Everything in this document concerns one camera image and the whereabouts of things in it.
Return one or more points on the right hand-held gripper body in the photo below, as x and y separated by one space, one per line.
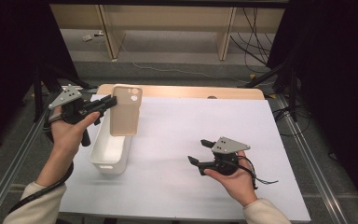
228 145

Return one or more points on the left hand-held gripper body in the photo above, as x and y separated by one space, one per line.
66 97

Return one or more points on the beige phone case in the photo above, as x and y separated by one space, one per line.
124 118

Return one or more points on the white plastic storage box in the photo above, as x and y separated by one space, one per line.
108 152

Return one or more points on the person's right hand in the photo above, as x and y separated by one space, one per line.
239 183

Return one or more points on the person's left hand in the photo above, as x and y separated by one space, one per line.
65 137

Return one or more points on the black metal stand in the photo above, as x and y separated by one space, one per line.
38 93
293 93

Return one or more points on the white board sheet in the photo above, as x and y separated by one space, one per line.
183 124

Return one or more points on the small white floor item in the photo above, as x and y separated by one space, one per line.
87 38

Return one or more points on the yellow tape piece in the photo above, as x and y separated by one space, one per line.
252 76
272 96

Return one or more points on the small dark floor device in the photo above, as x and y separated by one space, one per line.
99 33

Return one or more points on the dark curtain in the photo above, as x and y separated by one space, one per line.
338 62
6 46

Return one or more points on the beige wooden shelf unit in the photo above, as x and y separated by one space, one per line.
167 17

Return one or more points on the aluminium floor rail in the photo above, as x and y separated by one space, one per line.
12 169
317 169

